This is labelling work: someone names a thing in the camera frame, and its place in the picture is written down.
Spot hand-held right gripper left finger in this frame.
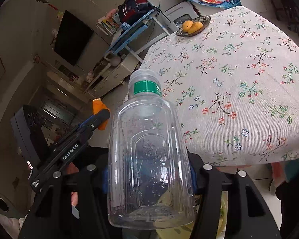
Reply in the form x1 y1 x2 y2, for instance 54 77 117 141
19 164 115 239

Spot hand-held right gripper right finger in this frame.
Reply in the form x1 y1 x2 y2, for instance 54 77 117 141
189 165 282 239

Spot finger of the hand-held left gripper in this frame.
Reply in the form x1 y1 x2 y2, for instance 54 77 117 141
72 108 111 143

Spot large orange fruit peel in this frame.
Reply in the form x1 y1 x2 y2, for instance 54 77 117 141
93 99 109 131

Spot clear plastic bottle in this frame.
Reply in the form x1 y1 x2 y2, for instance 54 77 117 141
107 68 198 230

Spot yellow plastic bucket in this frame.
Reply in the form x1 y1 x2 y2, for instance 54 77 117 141
156 188 228 239

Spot cream television cabinet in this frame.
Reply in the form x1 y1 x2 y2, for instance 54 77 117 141
83 52 141 99

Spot blue study desk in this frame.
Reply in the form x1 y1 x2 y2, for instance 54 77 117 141
105 8 171 64

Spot row of books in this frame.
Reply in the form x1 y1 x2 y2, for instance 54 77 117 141
96 15 120 36

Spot person's right leg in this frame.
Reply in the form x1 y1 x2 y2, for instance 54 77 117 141
275 179 299 239

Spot floral tablecloth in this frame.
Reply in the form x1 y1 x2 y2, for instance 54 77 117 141
139 5 299 167

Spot dark striped backpack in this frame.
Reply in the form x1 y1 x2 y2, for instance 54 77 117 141
118 0 156 25

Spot white air purifier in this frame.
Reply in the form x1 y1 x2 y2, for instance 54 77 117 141
164 1 197 28

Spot woven fruit basket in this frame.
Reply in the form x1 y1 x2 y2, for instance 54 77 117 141
176 15 212 37

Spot black folding chairs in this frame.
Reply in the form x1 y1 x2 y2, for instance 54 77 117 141
263 0 299 41

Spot black wall television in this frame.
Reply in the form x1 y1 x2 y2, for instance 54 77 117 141
53 10 94 66

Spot red knot wall ornament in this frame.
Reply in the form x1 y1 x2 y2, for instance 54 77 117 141
36 0 58 12

